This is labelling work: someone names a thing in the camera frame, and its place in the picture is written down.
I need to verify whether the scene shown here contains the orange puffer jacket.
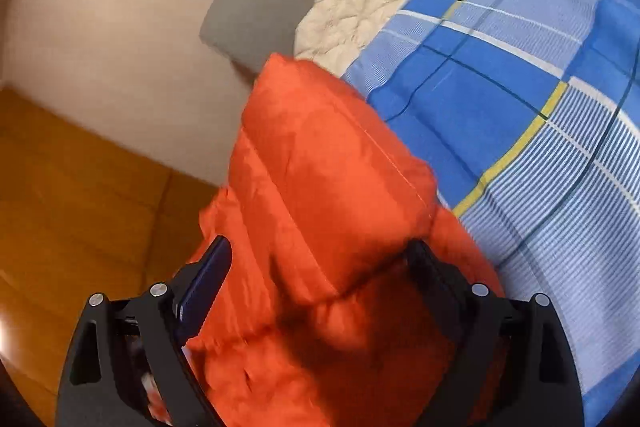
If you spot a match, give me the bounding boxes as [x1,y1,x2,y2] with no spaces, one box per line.
[188,54,500,426]

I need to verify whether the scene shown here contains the blue plaid bed sheet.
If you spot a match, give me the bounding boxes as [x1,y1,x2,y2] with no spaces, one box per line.
[344,0,639,426]

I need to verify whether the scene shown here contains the wooden wardrobe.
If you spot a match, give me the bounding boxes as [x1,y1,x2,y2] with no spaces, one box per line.
[1,88,216,425]

